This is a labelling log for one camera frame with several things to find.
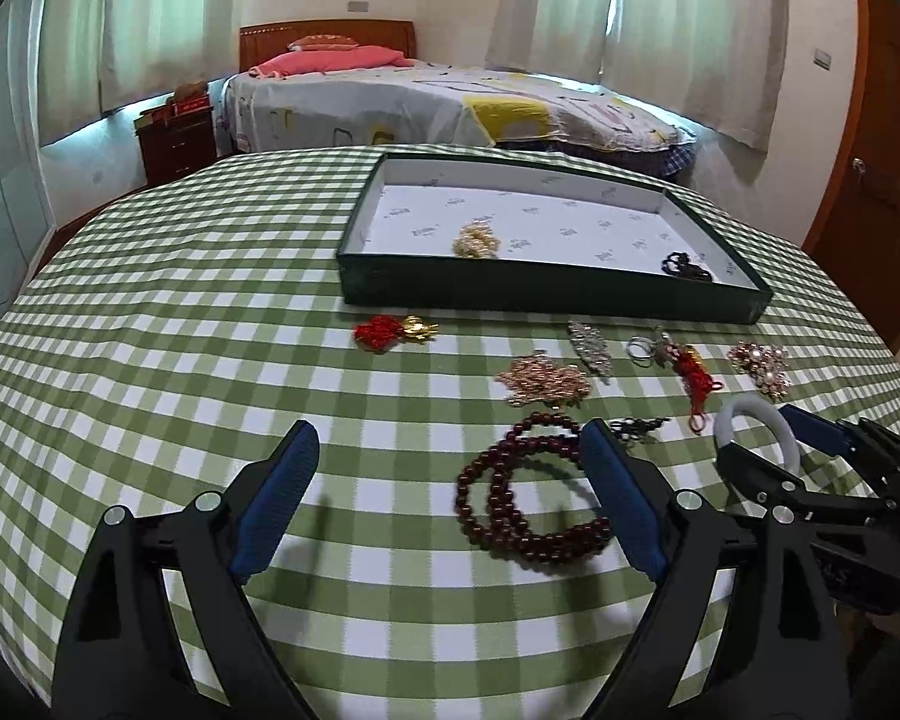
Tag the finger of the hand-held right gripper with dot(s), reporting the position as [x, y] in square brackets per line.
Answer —
[750, 469]
[814, 426]

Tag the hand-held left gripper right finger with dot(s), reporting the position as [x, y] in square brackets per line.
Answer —
[622, 495]

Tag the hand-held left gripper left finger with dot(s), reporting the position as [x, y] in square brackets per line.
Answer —
[281, 495]

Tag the white jade bangle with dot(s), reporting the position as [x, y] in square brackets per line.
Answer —
[750, 403]

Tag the flower pearl brooch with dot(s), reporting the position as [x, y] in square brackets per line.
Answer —
[761, 364]

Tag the red knot tassel charm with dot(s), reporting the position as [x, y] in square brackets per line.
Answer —
[691, 371]

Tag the red knot gold brooch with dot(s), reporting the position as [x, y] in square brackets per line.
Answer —
[379, 332]

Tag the dark green jewelry tray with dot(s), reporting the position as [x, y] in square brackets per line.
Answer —
[540, 292]

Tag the green checked tablecloth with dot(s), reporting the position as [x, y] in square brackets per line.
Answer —
[195, 300]

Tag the brown wooden door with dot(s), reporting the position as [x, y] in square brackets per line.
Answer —
[885, 165]

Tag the blue plaid bed sheet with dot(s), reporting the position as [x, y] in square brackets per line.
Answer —
[667, 161]

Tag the dark wooden nightstand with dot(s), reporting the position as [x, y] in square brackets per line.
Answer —
[176, 146]

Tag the pale green curtain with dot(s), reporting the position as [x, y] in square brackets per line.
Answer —
[720, 37]
[555, 7]
[142, 22]

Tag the red box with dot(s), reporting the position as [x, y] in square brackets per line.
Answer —
[184, 106]

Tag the patterned bed blanket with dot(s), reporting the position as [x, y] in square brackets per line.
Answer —
[390, 101]

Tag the brown round object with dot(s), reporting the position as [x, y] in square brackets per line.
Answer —
[187, 90]

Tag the pale glass wardrobe door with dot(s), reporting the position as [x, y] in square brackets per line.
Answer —
[7, 180]

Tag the pink pillow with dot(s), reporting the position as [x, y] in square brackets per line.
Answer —
[330, 60]

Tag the wooden bed headboard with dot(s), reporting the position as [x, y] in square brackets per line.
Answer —
[270, 41]

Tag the orange pillow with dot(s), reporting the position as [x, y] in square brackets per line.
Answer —
[322, 43]

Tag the wall light switch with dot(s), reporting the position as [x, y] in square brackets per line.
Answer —
[823, 58]

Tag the wall outlet plate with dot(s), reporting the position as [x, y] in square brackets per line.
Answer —
[358, 7]

